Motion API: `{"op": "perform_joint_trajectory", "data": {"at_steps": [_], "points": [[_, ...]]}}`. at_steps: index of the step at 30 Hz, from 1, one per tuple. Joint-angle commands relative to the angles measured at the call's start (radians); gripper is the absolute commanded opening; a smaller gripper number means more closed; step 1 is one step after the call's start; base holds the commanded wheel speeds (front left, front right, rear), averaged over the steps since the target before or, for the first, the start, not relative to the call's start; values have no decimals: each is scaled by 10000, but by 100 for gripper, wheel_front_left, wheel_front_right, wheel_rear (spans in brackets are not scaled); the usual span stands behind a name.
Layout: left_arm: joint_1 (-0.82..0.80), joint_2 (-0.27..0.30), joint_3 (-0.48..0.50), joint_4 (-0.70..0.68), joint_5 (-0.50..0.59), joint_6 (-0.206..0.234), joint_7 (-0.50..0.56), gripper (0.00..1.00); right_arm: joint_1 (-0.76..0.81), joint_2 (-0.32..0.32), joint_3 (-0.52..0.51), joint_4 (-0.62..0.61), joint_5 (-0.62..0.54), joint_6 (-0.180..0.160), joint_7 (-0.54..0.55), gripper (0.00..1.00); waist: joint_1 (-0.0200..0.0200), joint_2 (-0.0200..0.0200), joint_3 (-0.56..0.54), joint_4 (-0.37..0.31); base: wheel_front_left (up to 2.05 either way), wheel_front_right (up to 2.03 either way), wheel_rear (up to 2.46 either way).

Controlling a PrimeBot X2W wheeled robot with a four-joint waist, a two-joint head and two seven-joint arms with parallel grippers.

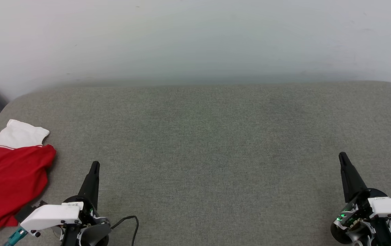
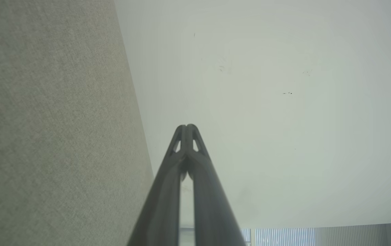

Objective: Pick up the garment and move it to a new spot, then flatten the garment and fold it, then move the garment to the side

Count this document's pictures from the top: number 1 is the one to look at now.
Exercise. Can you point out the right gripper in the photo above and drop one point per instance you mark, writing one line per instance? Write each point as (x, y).
(356, 220)

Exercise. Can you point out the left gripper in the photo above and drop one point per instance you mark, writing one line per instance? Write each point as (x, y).
(94, 232)

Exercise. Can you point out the red and white t-shirt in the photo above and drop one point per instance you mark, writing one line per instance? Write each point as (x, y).
(10, 177)

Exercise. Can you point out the teal left camera connector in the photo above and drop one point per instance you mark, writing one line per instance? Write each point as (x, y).
(17, 235)

